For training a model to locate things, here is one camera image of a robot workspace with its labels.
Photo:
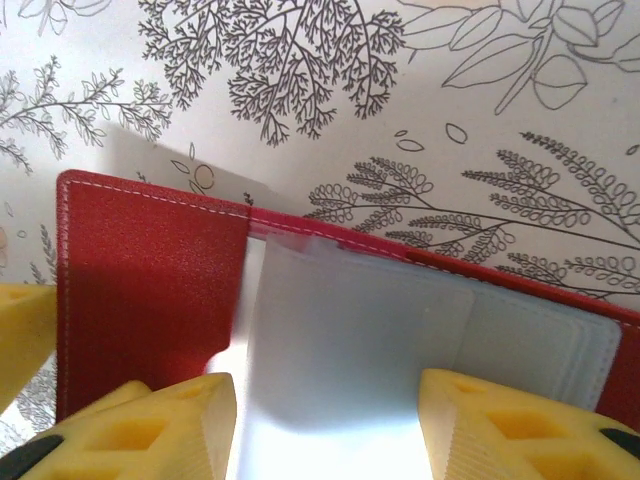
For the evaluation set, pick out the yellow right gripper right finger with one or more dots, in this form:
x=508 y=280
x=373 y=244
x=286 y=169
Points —
x=525 y=440

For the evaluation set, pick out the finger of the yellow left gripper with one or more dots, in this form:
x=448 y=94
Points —
x=22 y=340

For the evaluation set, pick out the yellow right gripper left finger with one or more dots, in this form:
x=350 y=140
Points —
x=150 y=440

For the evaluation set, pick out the red leather card holder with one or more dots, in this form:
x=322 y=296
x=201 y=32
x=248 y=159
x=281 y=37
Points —
x=150 y=300

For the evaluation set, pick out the plastic credit card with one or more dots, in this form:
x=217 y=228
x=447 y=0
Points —
x=325 y=450

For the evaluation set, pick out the translucent white card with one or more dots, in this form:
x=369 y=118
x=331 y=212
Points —
x=160 y=160

